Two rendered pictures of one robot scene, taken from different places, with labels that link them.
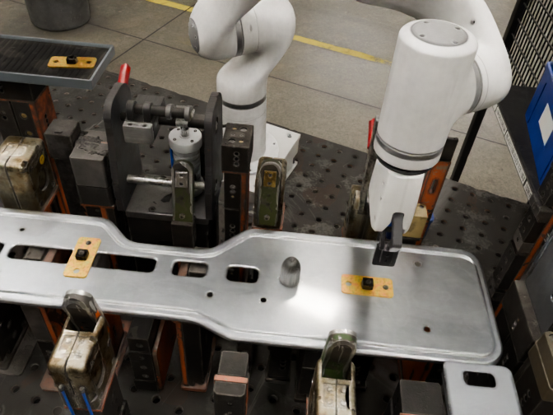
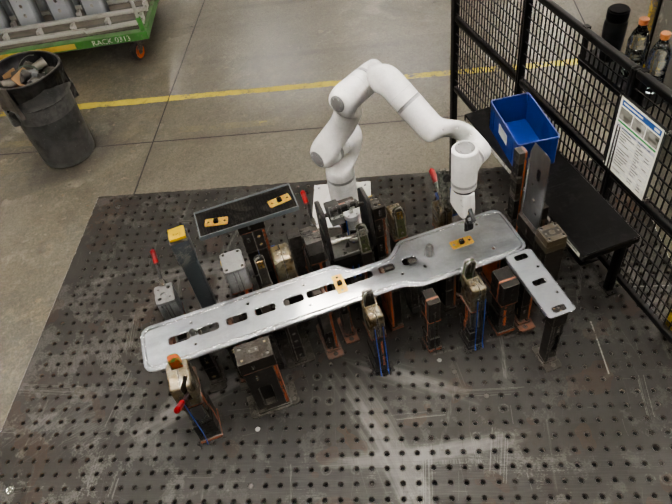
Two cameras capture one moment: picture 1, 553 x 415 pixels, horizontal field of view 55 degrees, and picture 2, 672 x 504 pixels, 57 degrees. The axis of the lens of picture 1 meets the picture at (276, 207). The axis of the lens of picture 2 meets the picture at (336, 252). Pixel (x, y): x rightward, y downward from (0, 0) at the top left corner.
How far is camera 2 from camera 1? 140 cm
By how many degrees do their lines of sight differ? 9
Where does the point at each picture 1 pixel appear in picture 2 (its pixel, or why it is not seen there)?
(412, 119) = (466, 177)
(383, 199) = (463, 206)
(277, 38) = (357, 142)
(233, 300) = (413, 272)
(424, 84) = (467, 166)
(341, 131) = not seen: hidden behind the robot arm
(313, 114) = not seen: hidden behind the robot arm
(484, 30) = (475, 136)
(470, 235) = (485, 197)
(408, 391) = (497, 273)
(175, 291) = (388, 278)
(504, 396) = (532, 258)
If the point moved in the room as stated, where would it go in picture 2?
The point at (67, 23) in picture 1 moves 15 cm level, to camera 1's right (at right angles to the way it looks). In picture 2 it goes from (83, 154) to (103, 148)
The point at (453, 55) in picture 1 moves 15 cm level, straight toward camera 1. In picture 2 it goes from (473, 155) to (482, 188)
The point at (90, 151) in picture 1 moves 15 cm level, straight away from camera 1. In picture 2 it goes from (312, 238) to (285, 219)
